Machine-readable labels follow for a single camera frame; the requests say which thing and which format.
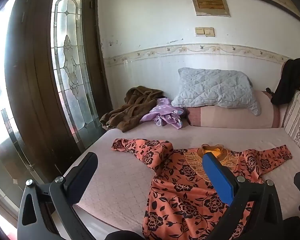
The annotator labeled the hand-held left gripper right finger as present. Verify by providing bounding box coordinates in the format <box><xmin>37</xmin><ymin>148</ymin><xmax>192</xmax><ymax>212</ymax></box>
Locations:
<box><xmin>202</xmin><ymin>152</ymin><xmax>283</xmax><ymax>240</ymax></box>

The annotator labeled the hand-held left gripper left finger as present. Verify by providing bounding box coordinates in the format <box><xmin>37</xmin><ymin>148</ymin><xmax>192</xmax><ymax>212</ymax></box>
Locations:
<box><xmin>17</xmin><ymin>152</ymin><xmax>98</xmax><ymax>240</ymax></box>

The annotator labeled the orange black floral dress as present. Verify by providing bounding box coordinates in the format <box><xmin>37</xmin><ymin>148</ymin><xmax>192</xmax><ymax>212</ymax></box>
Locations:
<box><xmin>112</xmin><ymin>138</ymin><xmax>293</xmax><ymax>240</ymax></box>

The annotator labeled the pink quilted bed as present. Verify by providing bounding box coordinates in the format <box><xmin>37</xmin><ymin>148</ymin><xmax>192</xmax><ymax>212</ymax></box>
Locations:
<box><xmin>72</xmin><ymin>125</ymin><xmax>300</xmax><ymax>240</ymax></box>

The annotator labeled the pink bolster cushion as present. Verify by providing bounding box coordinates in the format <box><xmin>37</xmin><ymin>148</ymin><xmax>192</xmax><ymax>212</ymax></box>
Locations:
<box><xmin>186</xmin><ymin>90</ymin><xmax>284</xmax><ymax>128</ymax></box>

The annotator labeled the striped floral back cushion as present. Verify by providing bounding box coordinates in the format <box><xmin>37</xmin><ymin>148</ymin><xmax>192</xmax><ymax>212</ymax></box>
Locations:
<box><xmin>282</xmin><ymin>90</ymin><xmax>300</xmax><ymax>159</ymax></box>

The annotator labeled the brown fleece robe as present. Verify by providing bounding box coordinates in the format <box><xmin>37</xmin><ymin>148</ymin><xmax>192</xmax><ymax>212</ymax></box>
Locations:
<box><xmin>99</xmin><ymin>86</ymin><xmax>165</xmax><ymax>133</ymax></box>

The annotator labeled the purple floral garment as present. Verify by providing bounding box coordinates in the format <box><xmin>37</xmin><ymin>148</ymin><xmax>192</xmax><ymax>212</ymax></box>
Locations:
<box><xmin>139</xmin><ymin>97</ymin><xmax>187</xmax><ymax>130</ymax></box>

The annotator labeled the grey quilted pillow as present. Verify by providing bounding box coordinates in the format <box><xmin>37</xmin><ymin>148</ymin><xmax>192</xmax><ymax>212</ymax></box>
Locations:
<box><xmin>171</xmin><ymin>67</ymin><xmax>262</xmax><ymax>116</ymax></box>

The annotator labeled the black garment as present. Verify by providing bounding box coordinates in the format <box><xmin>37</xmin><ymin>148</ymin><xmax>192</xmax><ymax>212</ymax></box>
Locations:
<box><xmin>270</xmin><ymin>58</ymin><xmax>300</xmax><ymax>105</ymax></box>

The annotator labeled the wooden stained glass door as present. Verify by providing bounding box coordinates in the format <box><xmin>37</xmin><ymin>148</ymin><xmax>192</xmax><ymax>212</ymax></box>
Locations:
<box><xmin>0</xmin><ymin>0</ymin><xmax>113</xmax><ymax>230</ymax></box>

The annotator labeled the beige wall light switch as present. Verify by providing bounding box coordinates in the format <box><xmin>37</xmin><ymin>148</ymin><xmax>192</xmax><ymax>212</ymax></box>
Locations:
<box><xmin>195</xmin><ymin>27</ymin><xmax>215</xmax><ymax>37</ymax></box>

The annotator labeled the wall plaque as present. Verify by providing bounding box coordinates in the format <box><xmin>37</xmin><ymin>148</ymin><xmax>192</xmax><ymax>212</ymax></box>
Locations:
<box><xmin>190</xmin><ymin>0</ymin><xmax>231</xmax><ymax>17</ymax></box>

